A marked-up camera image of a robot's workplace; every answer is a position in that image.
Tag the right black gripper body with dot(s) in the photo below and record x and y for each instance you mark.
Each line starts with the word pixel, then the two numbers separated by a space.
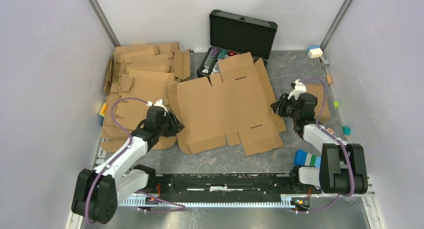
pixel 292 112

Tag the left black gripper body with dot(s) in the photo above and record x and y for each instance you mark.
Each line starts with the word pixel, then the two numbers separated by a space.
pixel 162 128

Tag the cardboard box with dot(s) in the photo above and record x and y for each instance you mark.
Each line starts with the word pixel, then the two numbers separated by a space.
pixel 322 102
pixel 232 107

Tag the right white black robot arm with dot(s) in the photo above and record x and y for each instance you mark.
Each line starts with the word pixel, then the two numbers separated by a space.
pixel 342 167

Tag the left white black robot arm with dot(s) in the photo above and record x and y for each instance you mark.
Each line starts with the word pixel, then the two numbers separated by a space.
pixel 99 191

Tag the folded closed cardboard box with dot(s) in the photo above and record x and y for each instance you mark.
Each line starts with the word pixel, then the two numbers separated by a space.
pixel 322 102

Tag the wooden letter block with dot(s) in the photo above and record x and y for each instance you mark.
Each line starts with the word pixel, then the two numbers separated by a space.
pixel 330 131

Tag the green small cube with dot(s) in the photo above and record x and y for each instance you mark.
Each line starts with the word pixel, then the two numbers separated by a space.
pixel 336 104

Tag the small wooden cube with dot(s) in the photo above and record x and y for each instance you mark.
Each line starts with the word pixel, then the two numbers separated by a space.
pixel 329 79

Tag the blue green block stack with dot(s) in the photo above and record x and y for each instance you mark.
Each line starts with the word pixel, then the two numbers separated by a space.
pixel 303 158

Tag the teal small cube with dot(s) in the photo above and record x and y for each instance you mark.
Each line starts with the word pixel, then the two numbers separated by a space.
pixel 346 130

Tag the grey small block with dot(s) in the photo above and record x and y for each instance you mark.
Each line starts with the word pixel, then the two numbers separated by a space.
pixel 324 63

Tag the stack of flat cardboard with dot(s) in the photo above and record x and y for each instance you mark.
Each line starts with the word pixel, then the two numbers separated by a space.
pixel 134 73

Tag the orange yellow block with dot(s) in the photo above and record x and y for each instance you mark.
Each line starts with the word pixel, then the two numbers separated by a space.
pixel 102 113

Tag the blue white toy block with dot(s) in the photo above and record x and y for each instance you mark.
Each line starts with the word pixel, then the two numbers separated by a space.
pixel 314 51

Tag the black poker chip case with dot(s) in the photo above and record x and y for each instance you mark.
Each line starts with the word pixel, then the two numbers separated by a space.
pixel 231 34

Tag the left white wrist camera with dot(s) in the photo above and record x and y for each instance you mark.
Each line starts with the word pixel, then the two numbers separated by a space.
pixel 158 103

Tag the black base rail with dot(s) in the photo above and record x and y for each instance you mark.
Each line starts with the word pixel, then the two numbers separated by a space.
pixel 226 187

